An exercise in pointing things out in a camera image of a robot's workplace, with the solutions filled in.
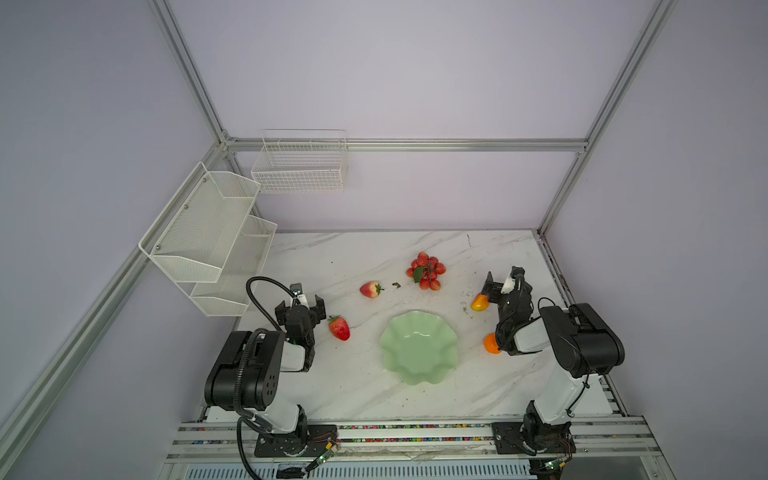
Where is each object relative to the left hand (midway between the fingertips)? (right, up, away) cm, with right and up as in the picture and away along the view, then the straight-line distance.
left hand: (299, 300), depth 93 cm
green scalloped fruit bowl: (+37, -14, -4) cm, 40 cm away
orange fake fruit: (+59, -12, -7) cm, 60 cm away
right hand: (+65, +9, +1) cm, 66 cm away
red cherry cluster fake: (+41, +9, +8) cm, 43 cm away
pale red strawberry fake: (+22, +3, +5) cm, 23 cm away
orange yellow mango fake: (+58, -1, +3) cm, 58 cm away
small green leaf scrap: (+31, +4, +11) cm, 33 cm away
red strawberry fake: (+13, -8, -2) cm, 16 cm away
